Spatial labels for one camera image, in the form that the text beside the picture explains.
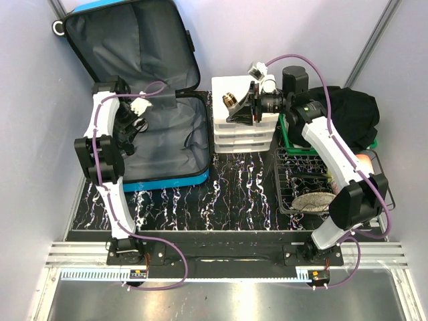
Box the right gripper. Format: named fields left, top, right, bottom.
left=227, top=81, right=291, bottom=126

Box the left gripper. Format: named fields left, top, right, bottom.
left=114, top=102, right=147, bottom=143

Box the small dark bottle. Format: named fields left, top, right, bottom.
left=222, top=92, right=237, bottom=109

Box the small black round jar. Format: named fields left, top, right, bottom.
left=118, top=141, right=135, bottom=156

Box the white plastic drawer unit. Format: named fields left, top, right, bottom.
left=211, top=76, right=279, bottom=153

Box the green plastic tray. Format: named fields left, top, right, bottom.
left=279, top=113, right=379, bottom=156

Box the blue fish-print suitcase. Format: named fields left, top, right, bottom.
left=53, top=1, right=211, bottom=193

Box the large black garment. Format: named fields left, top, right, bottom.
left=288, top=86, right=380, bottom=154

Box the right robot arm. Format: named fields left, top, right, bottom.
left=222, top=63, right=389, bottom=265

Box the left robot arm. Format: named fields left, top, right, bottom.
left=74, top=76, right=147, bottom=265

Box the speckled grey plate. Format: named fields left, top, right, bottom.
left=292, top=192, right=336, bottom=213

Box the pink patterned cup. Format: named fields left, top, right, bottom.
left=330, top=179, right=339, bottom=195

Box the light pink cup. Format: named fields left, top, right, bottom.
left=356, top=154, right=375, bottom=174

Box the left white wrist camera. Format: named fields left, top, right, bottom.
left=130, top=92, right=153, bottom=117

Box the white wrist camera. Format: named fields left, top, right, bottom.
left=130, top=92, right=153, bottom=117
left=247, top=62, right=276, bottom=94

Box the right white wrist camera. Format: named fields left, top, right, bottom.
left=247, top=62, right=276, bottom=94

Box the black wire basket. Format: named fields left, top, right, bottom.
left=274, top=146, right=396, bottom=215

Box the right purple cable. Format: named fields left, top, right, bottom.
left=265, top=53, right=393, bottom=290

